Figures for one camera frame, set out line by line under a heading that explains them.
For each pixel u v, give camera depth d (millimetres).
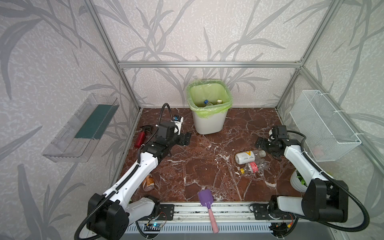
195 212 752
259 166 891
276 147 629
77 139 648
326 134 632
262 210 737
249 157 866
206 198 770
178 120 681
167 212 734
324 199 443
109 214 376
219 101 992
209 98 1048
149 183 784
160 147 557
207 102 1046
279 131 678
